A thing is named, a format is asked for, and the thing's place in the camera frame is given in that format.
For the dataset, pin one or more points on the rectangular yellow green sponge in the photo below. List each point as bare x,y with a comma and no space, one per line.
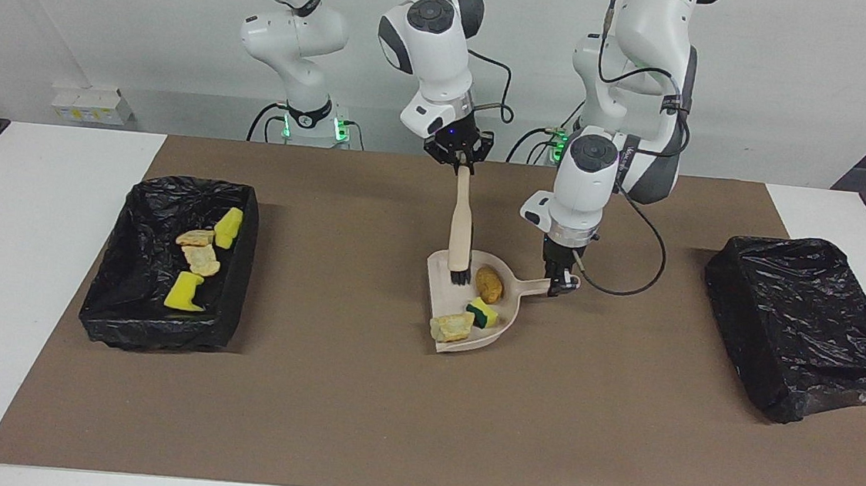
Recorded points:
183,293

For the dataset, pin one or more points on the pale sponge scrap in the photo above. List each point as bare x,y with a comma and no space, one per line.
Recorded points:
195,238

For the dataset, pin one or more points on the beige plastic dustpan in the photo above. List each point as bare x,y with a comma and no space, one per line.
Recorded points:
440,294

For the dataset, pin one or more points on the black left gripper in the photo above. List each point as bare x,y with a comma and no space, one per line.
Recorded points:
560,253

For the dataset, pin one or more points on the brown bread roll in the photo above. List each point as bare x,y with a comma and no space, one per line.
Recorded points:
488,284

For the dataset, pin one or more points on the pale yellow rock-like chunk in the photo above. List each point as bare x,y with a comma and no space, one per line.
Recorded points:
452,327

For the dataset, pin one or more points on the striped yellow orange sponge scrap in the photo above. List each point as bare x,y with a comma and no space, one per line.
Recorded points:
201,260

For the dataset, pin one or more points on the brown paper mat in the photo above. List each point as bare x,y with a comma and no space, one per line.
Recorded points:
386,440

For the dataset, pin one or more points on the black bag lined bin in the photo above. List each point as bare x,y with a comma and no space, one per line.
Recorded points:
141,313
804,334

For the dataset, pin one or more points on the white wall socket box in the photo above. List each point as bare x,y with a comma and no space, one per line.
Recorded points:
92,106

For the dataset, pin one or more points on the beige brush black bristles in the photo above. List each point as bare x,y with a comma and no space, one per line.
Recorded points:
462,230

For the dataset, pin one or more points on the yellow sponge wedge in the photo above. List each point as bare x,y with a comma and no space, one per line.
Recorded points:
228,228

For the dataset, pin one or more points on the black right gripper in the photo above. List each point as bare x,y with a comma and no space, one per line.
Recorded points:
457,135

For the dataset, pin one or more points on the small yellow green-backed sponge chunk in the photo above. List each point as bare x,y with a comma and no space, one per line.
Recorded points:
481,312

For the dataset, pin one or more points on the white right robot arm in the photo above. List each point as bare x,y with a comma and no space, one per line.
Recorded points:
429,49

